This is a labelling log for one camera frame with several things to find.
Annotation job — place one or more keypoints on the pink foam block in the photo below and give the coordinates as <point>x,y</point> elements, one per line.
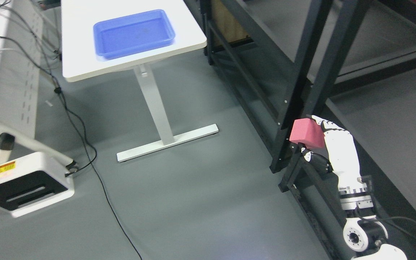
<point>307,132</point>

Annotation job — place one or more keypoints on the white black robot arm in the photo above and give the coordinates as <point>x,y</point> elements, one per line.
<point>363,232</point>

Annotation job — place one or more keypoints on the white perforated side desk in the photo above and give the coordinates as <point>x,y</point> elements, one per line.
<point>21,28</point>

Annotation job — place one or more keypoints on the black metal left shelf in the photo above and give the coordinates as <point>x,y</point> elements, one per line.
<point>284,58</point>

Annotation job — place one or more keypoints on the blue plastic tray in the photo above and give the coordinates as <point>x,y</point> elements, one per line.
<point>133,34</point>

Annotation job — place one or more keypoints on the white table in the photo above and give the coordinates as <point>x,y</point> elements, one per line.
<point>79,61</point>

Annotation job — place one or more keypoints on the white machine base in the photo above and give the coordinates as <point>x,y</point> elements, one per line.
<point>31,182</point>

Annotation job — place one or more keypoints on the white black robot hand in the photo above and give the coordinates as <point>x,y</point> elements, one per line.
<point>342,158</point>

